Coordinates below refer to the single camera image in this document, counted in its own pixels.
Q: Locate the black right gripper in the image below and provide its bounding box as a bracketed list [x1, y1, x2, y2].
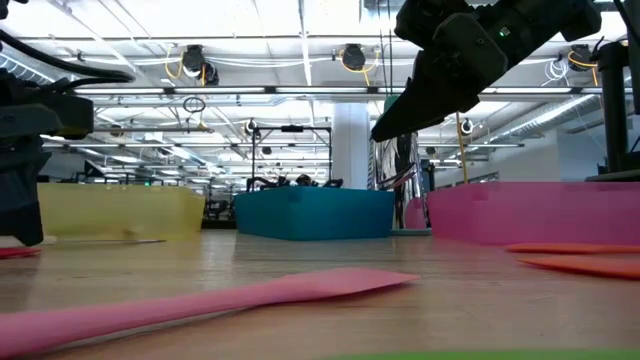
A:
[370, 0, 532, 144]

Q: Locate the distant black robot frame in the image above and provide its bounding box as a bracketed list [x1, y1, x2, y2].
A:
[245, 124, 345, 193]

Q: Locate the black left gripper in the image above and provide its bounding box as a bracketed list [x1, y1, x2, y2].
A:
[0, 68, 96, 248]

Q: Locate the cream handled table knife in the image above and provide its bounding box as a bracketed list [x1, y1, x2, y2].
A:
[0, 235, 167, 249]

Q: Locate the black monitor stand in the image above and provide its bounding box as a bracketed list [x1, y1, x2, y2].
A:
[585, 0, 640, 183]

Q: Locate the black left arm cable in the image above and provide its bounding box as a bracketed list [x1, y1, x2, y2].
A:
[0, 28, 137, 85]

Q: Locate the yellow plastic tray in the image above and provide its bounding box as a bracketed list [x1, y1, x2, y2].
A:
[37, 181, 207, 242]

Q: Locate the red silicone spatula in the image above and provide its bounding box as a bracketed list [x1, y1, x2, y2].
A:
[0, 246, 42, 261]

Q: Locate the black ceiling cable reel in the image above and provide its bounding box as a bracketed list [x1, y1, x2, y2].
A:
[341, 43, 368, 73]
[180, 43, 221, 87]
[569, 43, 594, 72]

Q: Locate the pink plastic tray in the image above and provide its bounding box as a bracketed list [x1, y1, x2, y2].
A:
[403, 180, 640, 247]

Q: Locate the teal metal box grater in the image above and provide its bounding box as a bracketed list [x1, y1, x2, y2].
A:
[368, 94, 432, 237]

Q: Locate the white building column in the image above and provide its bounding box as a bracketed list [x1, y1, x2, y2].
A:
[331, 102, 372, 191]

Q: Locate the yellow hanging cable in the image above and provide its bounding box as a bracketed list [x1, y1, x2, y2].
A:
[454, 110, 470, 184]

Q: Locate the blue plastic tray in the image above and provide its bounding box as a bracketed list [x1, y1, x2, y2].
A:
[233, 185, 397, 242]

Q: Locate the pink silicone spatula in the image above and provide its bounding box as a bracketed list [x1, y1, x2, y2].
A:
[0, 266, 422, 359]

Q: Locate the orange silicone spatula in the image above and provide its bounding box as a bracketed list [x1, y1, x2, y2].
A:
[516, 253, 640, 281]

